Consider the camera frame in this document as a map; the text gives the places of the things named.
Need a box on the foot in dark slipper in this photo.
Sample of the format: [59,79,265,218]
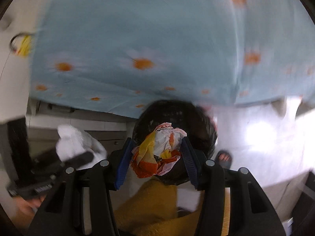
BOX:
[215,150,233,169]

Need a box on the yellow dish soap pack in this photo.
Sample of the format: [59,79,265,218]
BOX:
[16,36,32,57]

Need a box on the yellow trousers leg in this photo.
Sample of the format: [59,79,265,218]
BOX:
[114,176,205,235]

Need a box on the black curved faucet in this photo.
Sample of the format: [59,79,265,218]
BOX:
[9,32,34,52]

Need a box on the black lined trash bin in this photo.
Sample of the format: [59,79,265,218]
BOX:
[132,100,217,185]

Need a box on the white paper napkin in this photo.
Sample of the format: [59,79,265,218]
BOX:
[56,124,107,170]

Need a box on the light blue daisy tablecloth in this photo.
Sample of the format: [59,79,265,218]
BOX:
[30,0,314,118]

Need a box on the red yellow wrapper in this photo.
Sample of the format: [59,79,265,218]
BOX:
[130,123,187,178]

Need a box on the left bare hand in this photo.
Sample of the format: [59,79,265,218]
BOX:
[13,195,46,217]

